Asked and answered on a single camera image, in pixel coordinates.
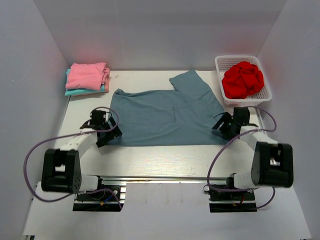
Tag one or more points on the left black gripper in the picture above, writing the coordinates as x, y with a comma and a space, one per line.
113, 134

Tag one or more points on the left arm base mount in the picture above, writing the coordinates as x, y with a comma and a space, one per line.
109, 198

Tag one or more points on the white plastic basket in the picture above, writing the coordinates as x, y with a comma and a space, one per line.
224, 63

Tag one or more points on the blue-grey t-shirt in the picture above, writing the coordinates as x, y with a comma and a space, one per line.
182, 116

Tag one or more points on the crumpled red t-shirt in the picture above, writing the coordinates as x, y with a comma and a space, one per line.
242, 80

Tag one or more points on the folded pink t-shirt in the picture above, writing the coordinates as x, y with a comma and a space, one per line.
87, 76

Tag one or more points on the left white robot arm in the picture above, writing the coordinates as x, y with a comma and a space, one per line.
61, 171

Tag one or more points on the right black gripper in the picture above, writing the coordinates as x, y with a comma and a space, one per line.
226, 117

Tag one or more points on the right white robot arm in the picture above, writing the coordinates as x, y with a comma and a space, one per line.
272, 164

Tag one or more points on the folded teal t-shirt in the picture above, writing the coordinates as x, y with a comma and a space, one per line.
81, 91

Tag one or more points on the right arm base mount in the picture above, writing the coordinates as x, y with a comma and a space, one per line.
231, 194

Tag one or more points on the aluminium rail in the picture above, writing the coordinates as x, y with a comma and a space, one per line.
146, 178

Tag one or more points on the folded peach t-shirt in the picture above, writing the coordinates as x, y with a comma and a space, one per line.
107, 83

